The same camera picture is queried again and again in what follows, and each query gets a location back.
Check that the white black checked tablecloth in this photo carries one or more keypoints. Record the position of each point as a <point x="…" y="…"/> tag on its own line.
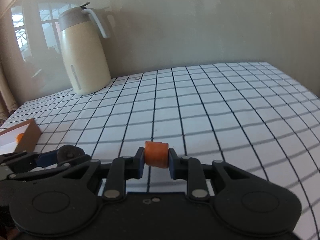
<point x="249" y="114"/>

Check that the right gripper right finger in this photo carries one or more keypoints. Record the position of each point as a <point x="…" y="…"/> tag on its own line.
<point x="188" y="169"/>

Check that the dark brown round fruit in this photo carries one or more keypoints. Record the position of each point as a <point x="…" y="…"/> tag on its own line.
<point x="68" y="152"/>

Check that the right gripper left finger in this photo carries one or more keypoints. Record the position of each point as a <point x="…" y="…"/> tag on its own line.
<point x="119" y="171"/>

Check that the cream thermos jug grey lid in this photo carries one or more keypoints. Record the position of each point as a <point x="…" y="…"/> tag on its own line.
<point x="81" y="29"/>

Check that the orange carrot-like chunk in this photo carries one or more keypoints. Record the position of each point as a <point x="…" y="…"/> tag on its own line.
<point x="156" y="154"/>

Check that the orange kumquat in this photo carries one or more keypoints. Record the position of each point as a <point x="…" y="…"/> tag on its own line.
<point x="19" y="137"/>

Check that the beige curtain with lace hem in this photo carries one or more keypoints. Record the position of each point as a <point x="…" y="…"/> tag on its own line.
<point x="8" y="104"/>

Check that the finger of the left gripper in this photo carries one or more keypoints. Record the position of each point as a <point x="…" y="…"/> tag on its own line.
<point x="52" y="170"/>
<point x="28" y="160"/>

